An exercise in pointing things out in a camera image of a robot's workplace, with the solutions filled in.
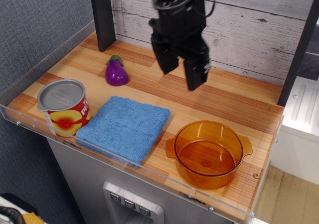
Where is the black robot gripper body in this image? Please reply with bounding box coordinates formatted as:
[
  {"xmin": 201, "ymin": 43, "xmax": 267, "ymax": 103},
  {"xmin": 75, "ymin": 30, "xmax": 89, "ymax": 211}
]
[{"xmin": 149, "ymin": 0, "xmax": 209, "ymax": 59}]

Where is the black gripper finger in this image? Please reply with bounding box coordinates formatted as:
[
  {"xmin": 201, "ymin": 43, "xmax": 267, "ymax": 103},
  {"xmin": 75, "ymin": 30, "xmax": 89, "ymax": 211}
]
[
  {"xmin": 184, "ymin": 52, "xmax": 211, "ymax": 91},
  {"xmin": 151, "ymin": 34, "xmax": 178, "ymax": 74}
]

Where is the orange transparent plastic pot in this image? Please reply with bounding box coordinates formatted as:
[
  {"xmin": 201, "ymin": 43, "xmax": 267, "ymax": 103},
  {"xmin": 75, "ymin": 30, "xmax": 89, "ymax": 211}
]
[{"xmin": 165, "ymin": 120, "xmax": 253, "ymax": 189}]

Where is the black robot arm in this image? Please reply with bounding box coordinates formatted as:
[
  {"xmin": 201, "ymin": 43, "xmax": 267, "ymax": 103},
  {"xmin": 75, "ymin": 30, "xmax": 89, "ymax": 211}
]
[{"xmin": 149, "ymin": 0, "xmax": 212, "ymax": 91}]

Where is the blue microfiber cloth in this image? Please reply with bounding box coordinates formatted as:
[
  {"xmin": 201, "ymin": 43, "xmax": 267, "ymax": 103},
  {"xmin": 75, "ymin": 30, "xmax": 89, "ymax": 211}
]
[{"xmin": 76, "ymin": 96, "xmax": 171, "ymax": 168}]

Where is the purple toy eggplant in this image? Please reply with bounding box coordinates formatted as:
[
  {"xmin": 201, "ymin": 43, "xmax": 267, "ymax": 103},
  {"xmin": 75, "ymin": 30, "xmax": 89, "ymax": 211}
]
[{"xmin": 105, "ymin": 55, "xmax": 129, "ymax": 86}]

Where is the red yellow peach can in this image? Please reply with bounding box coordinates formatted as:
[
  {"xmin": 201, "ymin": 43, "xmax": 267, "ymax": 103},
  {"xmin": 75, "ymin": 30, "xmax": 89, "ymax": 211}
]
[{"xmin": 37, "ymin": 79, "xmax": 92, "ymax": 137}]

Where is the white plastic side cabinet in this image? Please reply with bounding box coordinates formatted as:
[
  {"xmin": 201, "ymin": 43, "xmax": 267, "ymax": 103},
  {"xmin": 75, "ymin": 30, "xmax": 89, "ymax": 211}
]
[{"xmin": 270, "ymin": 77, "xmax": 319, "ymax": 184}]

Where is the toy fridge dispenser panel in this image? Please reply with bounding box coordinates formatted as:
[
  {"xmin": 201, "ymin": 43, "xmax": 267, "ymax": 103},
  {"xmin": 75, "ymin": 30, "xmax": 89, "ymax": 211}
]
[{"xmin": 103, "ymin": 181, "xmax": 165, "ymax": 224}]

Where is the clear acrylic table guard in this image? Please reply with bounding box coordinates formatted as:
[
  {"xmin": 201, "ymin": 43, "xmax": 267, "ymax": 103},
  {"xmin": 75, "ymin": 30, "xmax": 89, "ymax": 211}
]
[{"xmin": 1, "ymin": 25, "xmax": 283, "ymax": 224}]

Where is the yellow black object bottom left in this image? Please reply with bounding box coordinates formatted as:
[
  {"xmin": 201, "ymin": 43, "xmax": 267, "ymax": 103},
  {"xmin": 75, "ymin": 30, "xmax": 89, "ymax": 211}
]
[{"xmin": 0, "ymin": 193, "xmax": 45, "ymax": 224}]

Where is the black left frame post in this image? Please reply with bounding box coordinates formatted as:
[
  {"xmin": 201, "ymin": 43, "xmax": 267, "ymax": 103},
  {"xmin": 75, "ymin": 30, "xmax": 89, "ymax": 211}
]
[{"xmin": 91, "ymin": 0, "xmax": 116, "ymax": 52}]

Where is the black frame post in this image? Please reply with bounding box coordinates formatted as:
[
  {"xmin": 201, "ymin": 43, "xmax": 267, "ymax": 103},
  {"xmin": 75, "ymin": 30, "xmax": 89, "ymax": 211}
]
[
  {"xmin": 91, "ymin": 0, "xmax": 116, "ymax": 52},
  {"xmin": 277, "ymin": 0, "xmax": 319, "ymax": 107}
]

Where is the black right frame post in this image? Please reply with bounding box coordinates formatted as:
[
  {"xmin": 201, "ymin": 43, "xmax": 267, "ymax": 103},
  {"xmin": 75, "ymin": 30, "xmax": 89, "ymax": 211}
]
[{"xmin": 277, "ymin": 0, "xmax": 319, "ymax": 107}]

